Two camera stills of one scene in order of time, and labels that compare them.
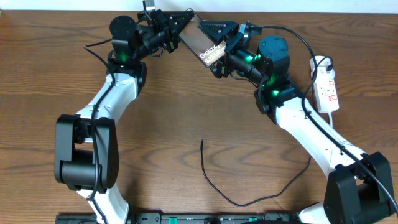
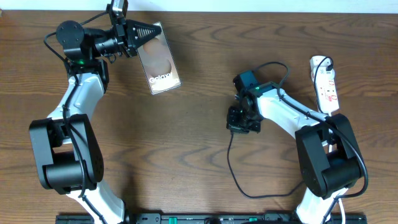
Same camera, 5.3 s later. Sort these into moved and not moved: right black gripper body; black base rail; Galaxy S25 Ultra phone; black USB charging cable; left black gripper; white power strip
Moved: Galaxy S25 Ultra phone; left black gripper; right black gripper body; black USB charging cable
Not moved: black base rail; white power strip
